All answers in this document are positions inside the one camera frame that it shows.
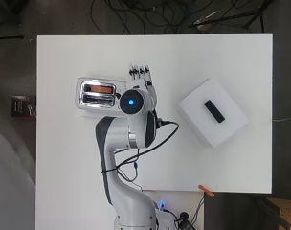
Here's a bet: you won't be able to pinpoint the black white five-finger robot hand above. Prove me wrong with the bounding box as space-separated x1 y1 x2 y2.
124 64 158 110

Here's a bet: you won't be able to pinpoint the toy toast bread slice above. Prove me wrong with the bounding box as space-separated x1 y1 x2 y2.
87 84 115 95

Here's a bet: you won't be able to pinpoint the steel toaster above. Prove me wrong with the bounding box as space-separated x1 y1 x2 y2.
75 77 127 111

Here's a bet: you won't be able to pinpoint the black block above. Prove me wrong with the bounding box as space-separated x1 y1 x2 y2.
203 99 227 125

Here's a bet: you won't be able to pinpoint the black tripod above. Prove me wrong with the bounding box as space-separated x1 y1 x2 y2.
187 0 276 34

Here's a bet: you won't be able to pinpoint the dark printed booklet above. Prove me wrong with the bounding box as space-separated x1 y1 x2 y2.
11 94 37 120

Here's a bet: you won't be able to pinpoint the orange clamp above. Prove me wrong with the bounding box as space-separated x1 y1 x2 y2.
197 184 216 197

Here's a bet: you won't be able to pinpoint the black rod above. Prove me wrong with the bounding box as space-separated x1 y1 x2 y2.
0 34 26 41

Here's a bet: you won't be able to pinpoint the black power adapter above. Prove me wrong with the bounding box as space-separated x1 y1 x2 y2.
178 211 197 230

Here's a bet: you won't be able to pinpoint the black cable with blue plug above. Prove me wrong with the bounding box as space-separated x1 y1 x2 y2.
101 120 181 184

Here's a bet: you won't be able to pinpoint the black floor cables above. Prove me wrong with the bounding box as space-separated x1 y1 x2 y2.
89 0 197 36

